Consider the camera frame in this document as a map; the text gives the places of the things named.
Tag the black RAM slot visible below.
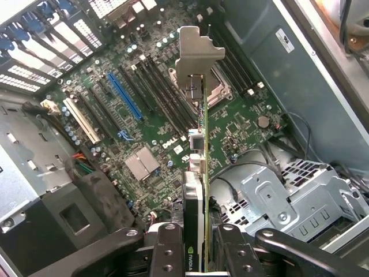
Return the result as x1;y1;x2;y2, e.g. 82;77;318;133
128;60;191;142
138;52;201;133
143;48;204;129
133;56;196;138
184;16;249;99
194;8;259;91
199;4;265;87
189;12;254;95

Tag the black plastic shroud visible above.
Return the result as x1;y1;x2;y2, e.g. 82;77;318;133
0;166;136;277

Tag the metal CPU socket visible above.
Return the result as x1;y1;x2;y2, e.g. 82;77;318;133
168;68;234;109

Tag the green motherboard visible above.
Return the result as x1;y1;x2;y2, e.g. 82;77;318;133
44;0;289;226

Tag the black sleeved power wire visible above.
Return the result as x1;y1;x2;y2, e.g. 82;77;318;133
21;99;61;117

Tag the silver metal disk bay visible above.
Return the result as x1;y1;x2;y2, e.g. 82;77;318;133
223;160;369;254

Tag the multicolour power wire bundle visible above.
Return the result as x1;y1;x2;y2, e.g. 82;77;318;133
63;151;96;185

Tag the black open PC case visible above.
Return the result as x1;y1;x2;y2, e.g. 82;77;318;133
0;0;369;277

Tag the silver chipset heatsink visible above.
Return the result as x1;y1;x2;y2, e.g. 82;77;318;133
124;145;161;181

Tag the white expansion slot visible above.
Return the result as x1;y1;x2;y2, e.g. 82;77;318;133
62;98;101;145

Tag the blue expansion slot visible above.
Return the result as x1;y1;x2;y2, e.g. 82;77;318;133
107;72;144;121

